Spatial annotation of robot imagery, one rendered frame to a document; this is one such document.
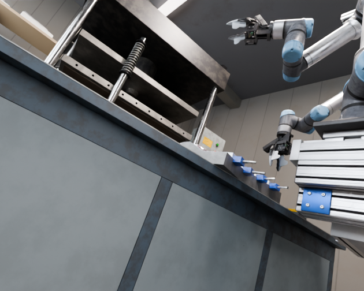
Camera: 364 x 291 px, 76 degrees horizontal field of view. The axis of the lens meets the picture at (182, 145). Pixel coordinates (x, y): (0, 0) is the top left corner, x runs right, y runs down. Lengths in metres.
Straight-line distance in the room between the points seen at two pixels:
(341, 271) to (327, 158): 2.06
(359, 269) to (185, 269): 2.14
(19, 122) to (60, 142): 0.11
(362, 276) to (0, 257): 2.70
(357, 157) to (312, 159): 0.13
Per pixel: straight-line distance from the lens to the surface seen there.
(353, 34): 1.34
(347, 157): 0.93
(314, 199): 0.94
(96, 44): 1.89
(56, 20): 4.28
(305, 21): 1.17
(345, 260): 2.91
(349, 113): 1.03
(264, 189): 1.27
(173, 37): 2.06
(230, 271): 1.12
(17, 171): 0.75
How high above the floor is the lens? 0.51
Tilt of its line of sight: 20 degrees up
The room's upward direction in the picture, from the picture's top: 21 degrees clockwise
